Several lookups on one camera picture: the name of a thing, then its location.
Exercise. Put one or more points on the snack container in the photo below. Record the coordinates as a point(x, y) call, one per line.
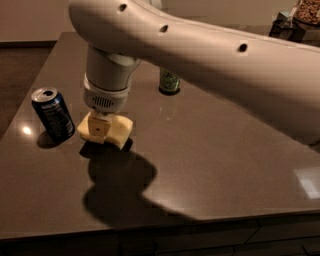
point(306, 13)

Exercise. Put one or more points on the yellow wavy sponge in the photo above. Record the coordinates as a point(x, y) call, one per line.
point(118, 133)

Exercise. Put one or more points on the blue pepsi can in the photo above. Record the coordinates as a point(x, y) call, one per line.
point(51, 109)

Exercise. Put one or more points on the black mesh basket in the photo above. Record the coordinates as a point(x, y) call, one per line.
point(284, 30)

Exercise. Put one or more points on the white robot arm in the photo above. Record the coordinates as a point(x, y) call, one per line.
point(276, 80)

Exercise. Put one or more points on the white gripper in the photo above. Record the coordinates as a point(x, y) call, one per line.
point(105, 99)

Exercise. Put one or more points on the green soda can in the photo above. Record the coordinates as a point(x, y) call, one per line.
point(169, 82)

